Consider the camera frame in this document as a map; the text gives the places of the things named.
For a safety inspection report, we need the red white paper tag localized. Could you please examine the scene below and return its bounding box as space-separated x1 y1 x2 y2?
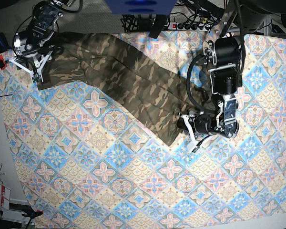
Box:
0 184 11 210

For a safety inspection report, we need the black clamp lower left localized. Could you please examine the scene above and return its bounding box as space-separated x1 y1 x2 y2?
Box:
21 210 43 219

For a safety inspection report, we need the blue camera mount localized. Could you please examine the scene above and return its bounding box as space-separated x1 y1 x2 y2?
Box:
105 0 177 15

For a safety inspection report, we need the camouflage T-shirt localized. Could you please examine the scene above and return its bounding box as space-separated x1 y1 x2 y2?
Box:
37 32 196 145

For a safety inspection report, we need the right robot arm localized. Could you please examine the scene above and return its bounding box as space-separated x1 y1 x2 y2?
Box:
12 0 83 70

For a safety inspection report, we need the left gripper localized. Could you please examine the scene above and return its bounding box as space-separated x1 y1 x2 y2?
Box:
177 114 217 136

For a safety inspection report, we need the patterned tile tablecloth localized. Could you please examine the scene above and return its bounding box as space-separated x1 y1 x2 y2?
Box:
0 35 286 229

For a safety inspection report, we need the blue handled clamp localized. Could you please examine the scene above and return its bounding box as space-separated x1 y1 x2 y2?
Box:
0 32 11 52

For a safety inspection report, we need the white power strip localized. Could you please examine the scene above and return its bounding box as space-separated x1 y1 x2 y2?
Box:
165 22 212 31

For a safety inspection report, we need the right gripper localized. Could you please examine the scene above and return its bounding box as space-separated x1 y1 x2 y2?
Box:
20 51 52 69

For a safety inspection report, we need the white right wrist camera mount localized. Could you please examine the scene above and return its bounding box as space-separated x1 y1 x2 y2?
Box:
9 51 52 83

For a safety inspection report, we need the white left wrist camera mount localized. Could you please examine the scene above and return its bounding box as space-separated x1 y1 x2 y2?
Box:
181 114 210 153

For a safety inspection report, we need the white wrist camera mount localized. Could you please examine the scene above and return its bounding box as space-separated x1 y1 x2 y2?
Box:
181 114 210 153
9 51 52 83

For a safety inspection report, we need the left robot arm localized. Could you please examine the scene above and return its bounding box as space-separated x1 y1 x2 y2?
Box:
177 0 270 140

